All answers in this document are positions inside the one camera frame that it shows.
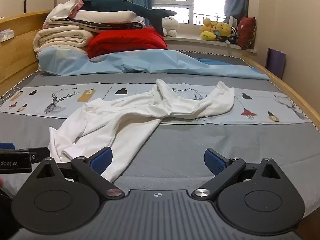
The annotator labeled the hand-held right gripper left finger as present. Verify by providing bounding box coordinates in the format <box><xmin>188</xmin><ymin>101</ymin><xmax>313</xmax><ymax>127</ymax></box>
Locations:
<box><xmin>32</xmin><ymin>147</ymin><xmax>125</xmax><ymax>200</ymax></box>

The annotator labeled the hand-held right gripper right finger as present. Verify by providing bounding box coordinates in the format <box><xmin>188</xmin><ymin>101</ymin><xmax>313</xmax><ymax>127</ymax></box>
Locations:
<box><xmin>192</xmin><ymin>149</ymin><xmax>284</xmax><ymax>201</ymax></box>

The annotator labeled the white long-sleeved shirt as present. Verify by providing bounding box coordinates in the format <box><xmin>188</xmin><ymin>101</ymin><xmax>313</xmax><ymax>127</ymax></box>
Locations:
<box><xmin>48</xmin><ymin>79</ymin><xmax>235</xmax><ymax>183</ymax></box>

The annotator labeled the grey printed bedsheet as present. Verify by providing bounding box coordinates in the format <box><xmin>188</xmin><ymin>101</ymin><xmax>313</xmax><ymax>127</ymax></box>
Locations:
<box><xmin>0</xmin><ymin>50</ymin><xmax>320</xmax><ymax>205</ymax></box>

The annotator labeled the light blue sheet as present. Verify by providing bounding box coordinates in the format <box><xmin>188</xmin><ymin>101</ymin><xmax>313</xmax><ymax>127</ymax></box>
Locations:
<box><xmin>37</xmin><ymin>47</ymin><xmax>270</xmax><ymax>80</ymax></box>

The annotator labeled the tissue box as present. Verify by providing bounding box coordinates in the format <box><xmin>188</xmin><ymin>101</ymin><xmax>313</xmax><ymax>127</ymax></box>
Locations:
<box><xmin>0</xmin><ymin>29</ymin><xmax>15</xmax><ymax>43</ymax></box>

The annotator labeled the purple box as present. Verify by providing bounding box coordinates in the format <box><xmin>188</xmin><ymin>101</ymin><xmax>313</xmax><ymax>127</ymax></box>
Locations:
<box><xmin>265</xmin><ymin>48</ymin><xmax>287</xmax><ymax>77</ymax></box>

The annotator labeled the cream folded blanket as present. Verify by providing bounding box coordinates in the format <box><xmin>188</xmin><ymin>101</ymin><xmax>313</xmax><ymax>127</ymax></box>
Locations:
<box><xmin>32</xmin><ymin>27</ymin><xmax>94</xmax><ymax>53</ymax></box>

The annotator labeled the red folded blanket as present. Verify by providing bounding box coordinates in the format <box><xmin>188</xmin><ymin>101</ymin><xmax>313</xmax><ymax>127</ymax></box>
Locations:
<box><xmin>87</xmin><ymin>27</ymin><xmax>168</xmax><ymax>58</ymax></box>

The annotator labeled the wooden headboard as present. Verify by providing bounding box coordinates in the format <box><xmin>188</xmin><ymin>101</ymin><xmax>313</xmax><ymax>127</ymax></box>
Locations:
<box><xmin>0</xmin><ymin>10</ymin><xmax>53</xmax><ymax>85</ymax></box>

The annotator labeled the white window sill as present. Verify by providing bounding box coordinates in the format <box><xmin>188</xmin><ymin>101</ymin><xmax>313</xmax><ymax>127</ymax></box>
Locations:
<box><xmin>162</xmin><ymin>34</ymin><xmax>258</xmax><ymax>54</ymax></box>

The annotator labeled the yellow plush duck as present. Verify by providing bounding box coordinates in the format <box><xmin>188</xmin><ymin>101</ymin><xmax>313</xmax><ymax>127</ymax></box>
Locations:
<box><xmin>200</xmin><ymin>18</ymin><xmax>218</xmax><ymax>41</ymax></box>

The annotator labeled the yellow plush bear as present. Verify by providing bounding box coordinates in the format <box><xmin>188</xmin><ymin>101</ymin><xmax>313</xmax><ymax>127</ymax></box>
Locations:
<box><xmin>215</xmin><ymin>22</ymin><xmax>233</xmax><ymax>42</ymax></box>

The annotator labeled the dark patterned quilt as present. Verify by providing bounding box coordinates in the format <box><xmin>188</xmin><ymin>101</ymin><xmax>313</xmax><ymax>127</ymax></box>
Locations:
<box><xmin>44</xmin><ymin>19</ymin><xmax>146</xmax><ymax>33</ymax></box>

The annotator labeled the white plush toy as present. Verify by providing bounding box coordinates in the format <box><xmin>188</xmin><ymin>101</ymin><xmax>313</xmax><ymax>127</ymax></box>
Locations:
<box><xmin>162</xmin><ymin>16</ymin><xmax>180</xmax><ymax>37</ymax></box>

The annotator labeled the white pillow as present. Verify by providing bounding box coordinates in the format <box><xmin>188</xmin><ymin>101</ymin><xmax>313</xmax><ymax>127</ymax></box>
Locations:
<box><xmin>75</xmin><ymin>10</ymin><xmax>145</xmax><ymax>23</ymax></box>

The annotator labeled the white folded cloth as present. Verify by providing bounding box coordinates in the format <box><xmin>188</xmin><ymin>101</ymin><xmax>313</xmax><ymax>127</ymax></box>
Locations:
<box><xmin>47</xmin><ymin>0</ymin><xmax>80</xmax><ymax>22</ymax></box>

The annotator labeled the dark teal shark plush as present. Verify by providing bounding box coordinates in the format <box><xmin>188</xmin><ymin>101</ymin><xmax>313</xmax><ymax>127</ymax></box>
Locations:
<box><xmin>80</xmin><ymin>0</ymin><xmax>177</xmax><ymax>36</ymax></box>

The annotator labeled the pink cloth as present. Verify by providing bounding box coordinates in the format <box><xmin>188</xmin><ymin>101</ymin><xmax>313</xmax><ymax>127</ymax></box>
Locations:
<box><xmin>72</xmin><ymin>0</ymin><xmax>85</xmax><ymax>17</ymax></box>

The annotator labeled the wooden bed frame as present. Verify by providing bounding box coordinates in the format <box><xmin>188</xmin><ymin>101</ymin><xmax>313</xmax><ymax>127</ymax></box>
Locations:
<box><xmin>241</xmin><ymin>55</ymin><xmax>320</xmax><ymax>130</ymax></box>

